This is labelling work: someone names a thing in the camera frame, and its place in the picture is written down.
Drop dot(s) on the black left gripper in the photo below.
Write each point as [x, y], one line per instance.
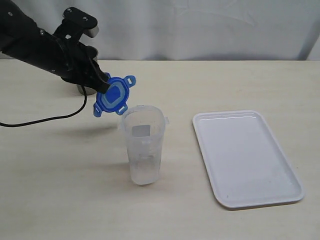
[68, 35]

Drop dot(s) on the white plastic tray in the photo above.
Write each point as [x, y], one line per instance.
[245, 164]

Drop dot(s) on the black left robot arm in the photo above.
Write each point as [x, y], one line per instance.
[60, 53]

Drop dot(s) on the stainless steel cup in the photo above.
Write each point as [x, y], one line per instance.
[87, 69]

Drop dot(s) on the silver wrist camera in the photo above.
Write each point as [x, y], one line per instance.
[92, 33]

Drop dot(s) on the white backdrop curtain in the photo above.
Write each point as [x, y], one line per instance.
[193, 29]

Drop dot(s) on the clear plastic container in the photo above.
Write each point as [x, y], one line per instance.
[143, 128]

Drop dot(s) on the blue container lid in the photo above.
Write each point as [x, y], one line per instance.
[115, 98]

